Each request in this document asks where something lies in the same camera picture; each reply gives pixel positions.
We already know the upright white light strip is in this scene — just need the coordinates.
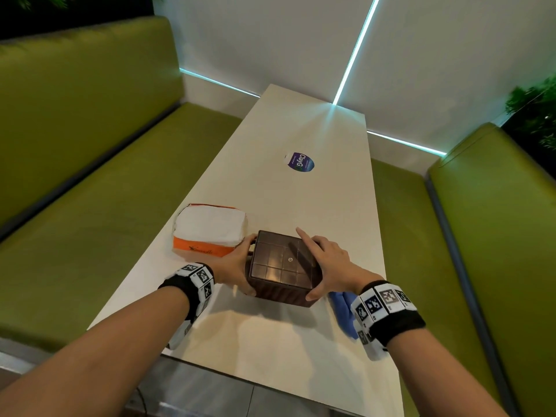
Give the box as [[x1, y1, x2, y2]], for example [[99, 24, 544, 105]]
[[332, 0, 382, 106]]

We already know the orange plastic tissue pack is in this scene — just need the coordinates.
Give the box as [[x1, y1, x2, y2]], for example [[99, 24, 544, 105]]
[[173, 203, 248, 258]]

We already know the person's right forearm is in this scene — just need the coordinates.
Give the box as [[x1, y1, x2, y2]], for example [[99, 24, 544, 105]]
[[386, 327, 509, 417]]

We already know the person's left forearm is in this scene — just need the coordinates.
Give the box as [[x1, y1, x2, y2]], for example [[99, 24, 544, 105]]
[[0, 285, 192, 417]]

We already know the person's left hand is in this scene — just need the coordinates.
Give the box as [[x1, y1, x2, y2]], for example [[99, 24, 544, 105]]
[[208, 233, 258, 298]]

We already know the green upholstered bench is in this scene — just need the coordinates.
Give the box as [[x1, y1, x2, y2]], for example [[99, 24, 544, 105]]
[[370, 122, 556, 417], [0, 16, 244, 352]]

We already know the round purple sticker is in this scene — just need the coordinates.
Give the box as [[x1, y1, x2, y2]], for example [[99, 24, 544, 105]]
[[283, 151, 316, 173]]

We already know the person's right hand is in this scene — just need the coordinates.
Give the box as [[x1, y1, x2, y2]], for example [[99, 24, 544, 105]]
[[296, 226, 385, 303]]

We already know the level white light strip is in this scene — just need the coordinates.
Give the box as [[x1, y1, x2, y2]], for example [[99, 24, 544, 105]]
[[180, 68, 261, 99], [367, 130, 448, 158]]

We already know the blue cleaning cloth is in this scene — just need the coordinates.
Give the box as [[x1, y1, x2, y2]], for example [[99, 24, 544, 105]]
[[328, 290, 361, 341]]

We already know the black marker wristband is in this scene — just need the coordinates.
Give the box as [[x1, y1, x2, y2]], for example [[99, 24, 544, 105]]
[[350, 280, 426, 348], [158, 262, 215, 324]]

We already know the brown woven tissue box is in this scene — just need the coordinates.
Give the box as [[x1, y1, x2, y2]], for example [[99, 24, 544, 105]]
[[245, 229, 324, 308]]

